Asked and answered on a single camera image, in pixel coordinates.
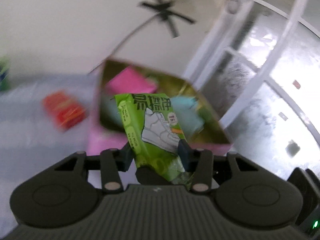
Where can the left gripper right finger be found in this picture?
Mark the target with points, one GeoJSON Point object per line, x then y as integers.
{"type": "Point", "coordinates": [199, 163]}

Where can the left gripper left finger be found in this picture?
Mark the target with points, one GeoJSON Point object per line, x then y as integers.
{"type": "Point", "coordinates": [113, 161]}

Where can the green shoe wipes packet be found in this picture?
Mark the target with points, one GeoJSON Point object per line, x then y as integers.
{"type": "Point", "coordinates": [153, 132]}

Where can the red small box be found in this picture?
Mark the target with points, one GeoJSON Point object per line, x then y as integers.
{"type": "Point", "coordinates": [65, 110]}

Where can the green medicine box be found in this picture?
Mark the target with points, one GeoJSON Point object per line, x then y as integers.
{"type": "Point", "coordinates": [4, 73]}

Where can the pink biscuit tin box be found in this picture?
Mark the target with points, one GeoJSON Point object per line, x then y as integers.
{"type": "Point", "coordinates": [106, 128]}

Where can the light blue cloth item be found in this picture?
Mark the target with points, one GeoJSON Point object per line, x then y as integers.
{"type": "Point", "coordinates": [185, 108]}

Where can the pink glitter pouch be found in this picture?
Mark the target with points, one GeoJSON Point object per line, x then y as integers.
{"type": "Point", "coordinates": [130, 81]}

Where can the white window frame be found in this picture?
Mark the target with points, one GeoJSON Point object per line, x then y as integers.
{"type": "Point", "coordinates": [256, 67]}

